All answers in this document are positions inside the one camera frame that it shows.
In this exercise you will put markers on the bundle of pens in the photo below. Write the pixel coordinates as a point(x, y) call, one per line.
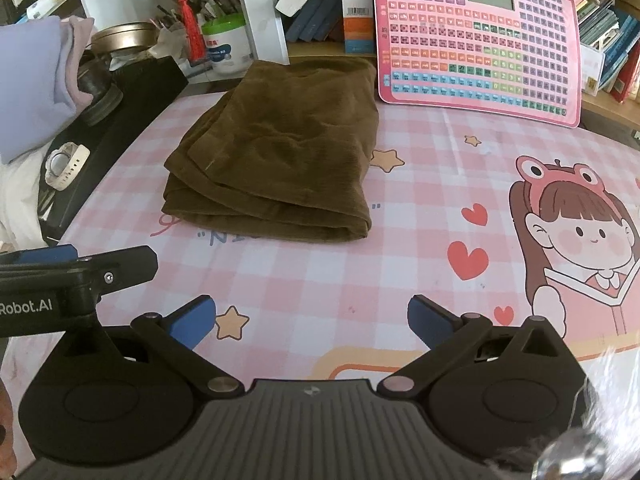
point(215, 2)

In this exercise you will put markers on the blurred shiny charm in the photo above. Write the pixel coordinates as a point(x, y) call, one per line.
point(570, 455)

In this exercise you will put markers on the lavender cloth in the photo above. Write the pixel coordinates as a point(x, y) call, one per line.
point(35, 90)

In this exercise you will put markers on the white jar pen holder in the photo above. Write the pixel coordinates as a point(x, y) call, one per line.
point(227, 50)

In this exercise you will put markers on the flat black case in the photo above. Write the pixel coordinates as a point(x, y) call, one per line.
point(145, 85)

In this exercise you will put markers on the white desk bookshelf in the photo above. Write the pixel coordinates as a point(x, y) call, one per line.
point(260, 10)

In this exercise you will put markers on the white cloth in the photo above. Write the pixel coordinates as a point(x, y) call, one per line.
point(20, 200)

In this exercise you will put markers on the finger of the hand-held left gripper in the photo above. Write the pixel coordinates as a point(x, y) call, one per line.
point(45, 254)
point(125, 265)

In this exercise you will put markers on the stack of blue workbooks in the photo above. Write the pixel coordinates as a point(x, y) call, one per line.
point(597, 20)

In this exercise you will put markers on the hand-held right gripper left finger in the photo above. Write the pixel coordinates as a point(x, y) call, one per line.
point(192, 317)

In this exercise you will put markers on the white wristwatch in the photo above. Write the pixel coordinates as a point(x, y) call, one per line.
point(65, 165)

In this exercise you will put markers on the red tassel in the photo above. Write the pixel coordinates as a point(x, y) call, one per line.
point(192, 30)

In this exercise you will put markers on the pink learning keyboard board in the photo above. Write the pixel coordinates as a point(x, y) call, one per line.
point(450, 60)

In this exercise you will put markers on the pink cartoon desk mat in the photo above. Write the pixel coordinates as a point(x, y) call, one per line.
point(350, 270)

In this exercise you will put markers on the white card with code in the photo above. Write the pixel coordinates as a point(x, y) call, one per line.
point(591, 70)

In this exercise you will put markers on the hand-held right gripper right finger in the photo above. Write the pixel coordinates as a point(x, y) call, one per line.
point(430, 317)

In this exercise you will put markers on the dark round weight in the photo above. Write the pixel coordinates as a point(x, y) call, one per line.
point(100, 95)

